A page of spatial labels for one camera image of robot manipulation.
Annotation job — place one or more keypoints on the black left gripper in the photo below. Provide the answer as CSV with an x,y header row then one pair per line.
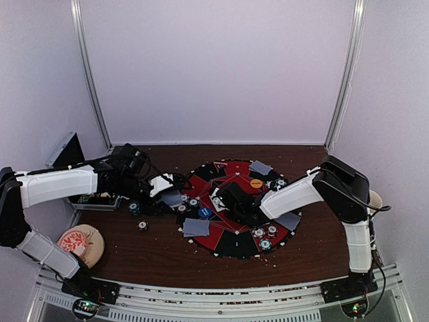
x,y
153,208

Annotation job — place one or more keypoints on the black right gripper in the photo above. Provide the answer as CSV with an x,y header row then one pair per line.
x,y
230,217

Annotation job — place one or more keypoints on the green blue chip stack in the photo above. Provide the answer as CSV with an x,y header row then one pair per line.
x,y
134,209

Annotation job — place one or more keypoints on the brown red chip stack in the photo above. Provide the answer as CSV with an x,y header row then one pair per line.
x,y
142,226

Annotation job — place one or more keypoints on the blue orange poker chip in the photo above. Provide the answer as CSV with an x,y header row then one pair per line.
x,y
258,233

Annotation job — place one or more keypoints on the orange big blind button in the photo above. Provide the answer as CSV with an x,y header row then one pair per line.
x,y
256,183

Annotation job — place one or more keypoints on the brown white poker chip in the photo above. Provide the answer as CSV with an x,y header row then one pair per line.
x,y
272,231

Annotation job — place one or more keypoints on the green blue poker chip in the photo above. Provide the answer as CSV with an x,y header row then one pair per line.
x,y
265,244

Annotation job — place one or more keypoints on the grey cards seat nine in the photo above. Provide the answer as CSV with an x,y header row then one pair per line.
x,y
289,220

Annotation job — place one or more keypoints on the grey cards seat two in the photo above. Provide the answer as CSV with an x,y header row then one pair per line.
x,y
196,228

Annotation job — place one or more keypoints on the grey cards seat six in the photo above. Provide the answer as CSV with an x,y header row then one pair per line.
x,y
260,167

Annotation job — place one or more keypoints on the face-up black clubs card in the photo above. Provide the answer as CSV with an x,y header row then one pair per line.
x,y
216,201

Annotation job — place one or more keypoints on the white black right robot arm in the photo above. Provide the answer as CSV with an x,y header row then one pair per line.
x,y
344,189

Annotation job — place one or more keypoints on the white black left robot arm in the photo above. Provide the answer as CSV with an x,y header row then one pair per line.
x,y
129,173

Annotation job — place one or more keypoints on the blue small blind button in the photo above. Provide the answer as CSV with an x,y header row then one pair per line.
x,y
205,212

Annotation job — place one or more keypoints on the round red black poker mat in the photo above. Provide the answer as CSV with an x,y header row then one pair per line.
x,y
228,238

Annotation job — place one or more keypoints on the beige red patterned bowl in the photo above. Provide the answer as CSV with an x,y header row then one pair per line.
x,y
85,241

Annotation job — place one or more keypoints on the aluminium poker case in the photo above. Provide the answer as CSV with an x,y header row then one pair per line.
x,y
69,151

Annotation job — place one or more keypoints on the beige ceramic mug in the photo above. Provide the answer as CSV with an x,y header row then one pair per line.
x,y
375,202

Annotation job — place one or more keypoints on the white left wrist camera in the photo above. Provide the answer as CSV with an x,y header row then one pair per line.
x,y
160,183

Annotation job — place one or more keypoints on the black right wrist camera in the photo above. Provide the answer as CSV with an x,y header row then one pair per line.
x,y
232,196

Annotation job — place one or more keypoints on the aluminium front rail base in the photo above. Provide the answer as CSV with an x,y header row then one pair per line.
x,y
295,302

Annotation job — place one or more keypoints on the left aluminium frame post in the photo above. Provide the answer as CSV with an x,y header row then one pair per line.
x,y
77,20

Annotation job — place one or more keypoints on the aluminium frame post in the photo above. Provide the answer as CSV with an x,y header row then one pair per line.
x,y
77,20
351,60

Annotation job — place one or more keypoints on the right aluminium frame post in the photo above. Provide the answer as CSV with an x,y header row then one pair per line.
x,y
351,60

